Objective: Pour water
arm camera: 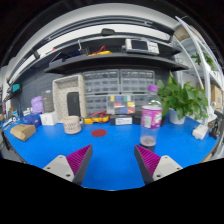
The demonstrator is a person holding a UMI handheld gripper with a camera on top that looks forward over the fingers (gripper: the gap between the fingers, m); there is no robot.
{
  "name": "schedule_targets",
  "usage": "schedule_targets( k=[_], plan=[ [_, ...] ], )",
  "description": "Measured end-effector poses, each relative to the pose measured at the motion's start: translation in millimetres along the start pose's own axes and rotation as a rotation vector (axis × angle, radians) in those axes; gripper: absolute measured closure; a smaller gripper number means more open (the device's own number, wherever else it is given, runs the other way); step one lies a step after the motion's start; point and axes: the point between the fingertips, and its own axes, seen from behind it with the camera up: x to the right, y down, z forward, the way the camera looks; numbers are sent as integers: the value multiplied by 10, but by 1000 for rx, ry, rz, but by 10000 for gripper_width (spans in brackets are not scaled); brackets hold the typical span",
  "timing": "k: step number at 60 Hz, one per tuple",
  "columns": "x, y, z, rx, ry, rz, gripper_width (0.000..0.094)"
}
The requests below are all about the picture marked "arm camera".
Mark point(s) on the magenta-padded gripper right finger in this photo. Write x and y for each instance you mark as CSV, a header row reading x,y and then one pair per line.
x,y
165,166

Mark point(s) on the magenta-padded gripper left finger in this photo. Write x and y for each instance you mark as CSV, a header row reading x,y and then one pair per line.
x,y
60,166

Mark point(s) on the purple-capped clear drink bottle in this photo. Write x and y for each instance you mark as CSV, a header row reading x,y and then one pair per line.
x,y
151,116

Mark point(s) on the beige patterned mug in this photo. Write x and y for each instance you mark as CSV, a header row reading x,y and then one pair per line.
x,y
71,125

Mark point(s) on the white cardboard box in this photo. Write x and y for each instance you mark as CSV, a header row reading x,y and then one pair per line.
x,y
48,119

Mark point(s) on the white power adapter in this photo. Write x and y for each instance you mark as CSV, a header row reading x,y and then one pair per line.
x,y
200,132

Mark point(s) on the small brown cardboard box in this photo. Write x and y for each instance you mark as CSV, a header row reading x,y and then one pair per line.
x,y
22,132

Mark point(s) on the flat round red coaster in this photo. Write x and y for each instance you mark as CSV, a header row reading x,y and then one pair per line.
x,y
99,133

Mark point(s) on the blue cardboard box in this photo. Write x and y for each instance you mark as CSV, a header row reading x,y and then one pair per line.
x,y
31,120

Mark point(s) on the yellow multimeter with red leads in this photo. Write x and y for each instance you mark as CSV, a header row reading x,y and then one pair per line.
x,y
98,118

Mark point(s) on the black box with white label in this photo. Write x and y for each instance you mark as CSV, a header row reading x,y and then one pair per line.
x,y
121,120

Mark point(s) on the black rectangular speaker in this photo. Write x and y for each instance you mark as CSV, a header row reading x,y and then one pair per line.
x,y
73,104

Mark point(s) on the purple plastic bag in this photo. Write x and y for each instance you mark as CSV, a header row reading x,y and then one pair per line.
x,y
37,105

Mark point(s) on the beige dotted storage tray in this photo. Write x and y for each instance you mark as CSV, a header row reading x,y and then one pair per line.
x,y
60,100

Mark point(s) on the dark grey flat box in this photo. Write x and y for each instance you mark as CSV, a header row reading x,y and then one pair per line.
x,y
47,101

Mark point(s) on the green plant in white pot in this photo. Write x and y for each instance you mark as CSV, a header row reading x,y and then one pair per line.
x,y
181,98

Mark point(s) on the clear organizer box coloured parts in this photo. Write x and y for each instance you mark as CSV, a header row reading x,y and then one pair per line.
x,y
121,104

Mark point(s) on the teal plastic holder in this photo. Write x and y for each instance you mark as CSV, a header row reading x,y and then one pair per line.
x,y
16,88

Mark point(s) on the white shelf unit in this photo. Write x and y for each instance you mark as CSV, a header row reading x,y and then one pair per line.
x,y
200,66

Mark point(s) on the black workbench shelf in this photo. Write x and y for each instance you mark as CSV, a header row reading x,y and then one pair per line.
x,y
113,62

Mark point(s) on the white oscilloscope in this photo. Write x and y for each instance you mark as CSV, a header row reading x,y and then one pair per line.
x,y
141,46

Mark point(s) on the black rounded device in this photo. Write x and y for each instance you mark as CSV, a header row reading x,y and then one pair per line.
x,y
107,32

